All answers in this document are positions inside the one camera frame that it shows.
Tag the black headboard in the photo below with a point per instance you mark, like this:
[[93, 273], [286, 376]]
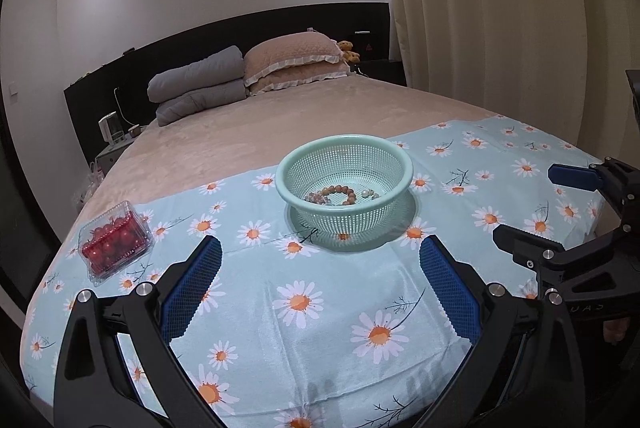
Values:
[[120, 85]]

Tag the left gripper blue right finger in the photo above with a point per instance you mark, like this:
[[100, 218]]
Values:
[[454, 295]]

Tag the lower beige frilled pillow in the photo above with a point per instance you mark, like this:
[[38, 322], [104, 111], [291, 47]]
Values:
[[298, 75]]

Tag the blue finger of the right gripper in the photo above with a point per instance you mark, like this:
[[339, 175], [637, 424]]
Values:
[[586, 179]]

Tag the pearl stud pair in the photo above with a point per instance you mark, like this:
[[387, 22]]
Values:
[[369, 193]]

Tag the daisy print blue cloth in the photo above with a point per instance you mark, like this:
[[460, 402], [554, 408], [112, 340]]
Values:
[[303, 331]]

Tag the white bedside table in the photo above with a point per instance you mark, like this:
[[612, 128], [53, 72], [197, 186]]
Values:
[[106, 159]]

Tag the grey folded quilt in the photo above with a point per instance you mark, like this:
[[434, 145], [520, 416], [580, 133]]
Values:
[[219, 68], [195, 101]]

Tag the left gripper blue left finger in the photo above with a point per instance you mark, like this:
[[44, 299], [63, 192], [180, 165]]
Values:
[[183, 286]]

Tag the beige frilled pillow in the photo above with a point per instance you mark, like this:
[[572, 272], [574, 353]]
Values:
[[298, 75], [292, 50]]

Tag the mint green plastic basket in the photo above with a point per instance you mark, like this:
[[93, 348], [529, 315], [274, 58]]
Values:
[[322, 182]]

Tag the cream curtain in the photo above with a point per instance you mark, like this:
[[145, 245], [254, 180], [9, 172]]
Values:
[[557, 64]]

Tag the beige bed blanket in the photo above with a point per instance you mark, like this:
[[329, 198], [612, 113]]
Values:
[[259, 131]]

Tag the white bedside appliance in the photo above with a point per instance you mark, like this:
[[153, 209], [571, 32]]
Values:
[[111, 129]]

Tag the white light switch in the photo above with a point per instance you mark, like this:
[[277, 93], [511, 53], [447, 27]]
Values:
[[13, 90]]

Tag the clear box of cherry tomatoes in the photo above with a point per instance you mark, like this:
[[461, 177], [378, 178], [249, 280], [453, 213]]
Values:
[[113, 240]]

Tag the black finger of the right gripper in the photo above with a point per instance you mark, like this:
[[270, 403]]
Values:
[[534, 252]]

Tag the upper beige frilled pillow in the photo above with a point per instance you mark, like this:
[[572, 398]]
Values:
[[292, 50]]

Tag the brown teddy bear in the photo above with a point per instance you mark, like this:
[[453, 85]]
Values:
[[348, 53]]

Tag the upper grey folded quilt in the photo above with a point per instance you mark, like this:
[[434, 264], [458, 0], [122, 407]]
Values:
[[219, 68]]

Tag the lower grey folded quilt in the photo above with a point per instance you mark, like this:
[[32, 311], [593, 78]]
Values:
[[195, 101]]

